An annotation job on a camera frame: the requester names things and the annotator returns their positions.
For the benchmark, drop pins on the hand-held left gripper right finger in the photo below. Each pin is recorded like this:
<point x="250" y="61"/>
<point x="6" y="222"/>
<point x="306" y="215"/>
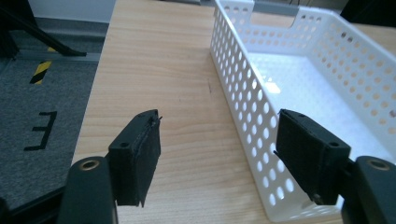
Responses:
<point x="311" y="155"/>

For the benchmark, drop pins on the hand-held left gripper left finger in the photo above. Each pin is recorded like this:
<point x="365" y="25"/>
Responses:
<point x="134" y="161"/>

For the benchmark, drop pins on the white perforated plastic basket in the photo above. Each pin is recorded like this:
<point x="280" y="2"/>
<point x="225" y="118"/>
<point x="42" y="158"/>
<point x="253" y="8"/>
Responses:
<point x="299" y="87"/>

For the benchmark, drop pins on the black tape floor marking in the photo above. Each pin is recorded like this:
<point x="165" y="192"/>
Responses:
<point x="43" y="130"/>

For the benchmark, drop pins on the yellow and black floor tape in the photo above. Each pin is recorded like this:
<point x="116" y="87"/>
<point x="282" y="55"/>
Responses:
<point x="41" y="71"/>

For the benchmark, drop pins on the black metal stand leg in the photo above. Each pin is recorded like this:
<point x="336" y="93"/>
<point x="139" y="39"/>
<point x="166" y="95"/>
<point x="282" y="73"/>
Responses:
<point x="40" y="37"/>

